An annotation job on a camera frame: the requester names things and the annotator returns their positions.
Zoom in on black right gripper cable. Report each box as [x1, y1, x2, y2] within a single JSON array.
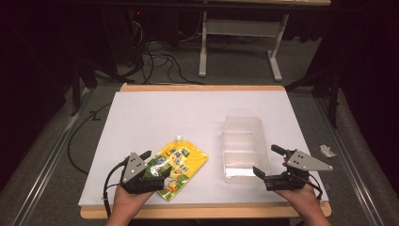
[[295, 172, 324, 202]]

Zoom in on long black floor cable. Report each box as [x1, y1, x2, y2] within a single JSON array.
[[67, 102, 113, 175]]

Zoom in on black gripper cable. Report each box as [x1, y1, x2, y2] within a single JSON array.
[[295, 172, 324, 202], [103, 158, 130, 219]]

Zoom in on clear plastic container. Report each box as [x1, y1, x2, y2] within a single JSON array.
[[220, 116, 273, 185]]

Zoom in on white table mat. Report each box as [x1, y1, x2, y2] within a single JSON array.
[[78, 90, 329, 207]]

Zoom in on black metal stand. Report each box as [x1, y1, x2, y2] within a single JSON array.
[[69, 56, 99, 118], [284, 60, 343, 130]]

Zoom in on bundle of black floor cables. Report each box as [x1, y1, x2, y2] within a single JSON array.
[[125, 12, 206, 87]]

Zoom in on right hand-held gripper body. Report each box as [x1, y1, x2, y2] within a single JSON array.
[[263, 150, 334, 192]]

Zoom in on yellow spouted drink pouch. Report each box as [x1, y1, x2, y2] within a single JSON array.
[[144, 135, 210, 202]]

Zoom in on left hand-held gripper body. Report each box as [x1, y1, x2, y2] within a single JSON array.
[[120, 152, 166, 195]]

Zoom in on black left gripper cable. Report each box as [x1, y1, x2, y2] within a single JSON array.
[[103, 158, 130, 219]]

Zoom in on person's right hand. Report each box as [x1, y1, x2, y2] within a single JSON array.
[[275, 184, 325, 218]]

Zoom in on crumpled white paper scrap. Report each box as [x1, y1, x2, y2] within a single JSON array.
[[319, 144, 338, 158]]

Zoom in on person's left hand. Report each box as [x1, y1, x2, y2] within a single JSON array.
[[110, 185, 155, 218]]

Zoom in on metal floor rail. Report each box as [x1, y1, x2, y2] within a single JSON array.
[[8, 89, 92, 226], [314, 96, 391, 226]]

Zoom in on white metal desk frame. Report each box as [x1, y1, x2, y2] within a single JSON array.
[[198, 10, 290, 83]]

